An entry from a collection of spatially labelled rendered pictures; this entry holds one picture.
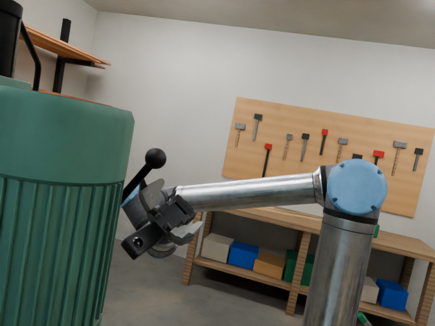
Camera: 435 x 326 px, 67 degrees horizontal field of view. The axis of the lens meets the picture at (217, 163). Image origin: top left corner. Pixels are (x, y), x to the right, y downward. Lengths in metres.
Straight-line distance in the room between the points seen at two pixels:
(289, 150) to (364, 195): 2.89
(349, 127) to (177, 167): 1.93
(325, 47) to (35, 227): 3.56
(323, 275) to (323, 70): 3.09
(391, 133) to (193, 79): 2.18
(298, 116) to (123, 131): 3.26
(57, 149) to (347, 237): 0.58
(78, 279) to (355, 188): 0.54
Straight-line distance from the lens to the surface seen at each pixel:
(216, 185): 0.97
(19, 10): 0.56
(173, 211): 0.73
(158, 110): 3.96
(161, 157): 0.53
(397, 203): 3.77
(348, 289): 0.78
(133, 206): 0.92
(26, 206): 0.40
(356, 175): 0.74
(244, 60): 3.78
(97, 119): 0.38
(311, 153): 3.60
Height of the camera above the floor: 1.50
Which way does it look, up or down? 5 degrees down
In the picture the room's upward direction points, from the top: 11 degrees clockwise
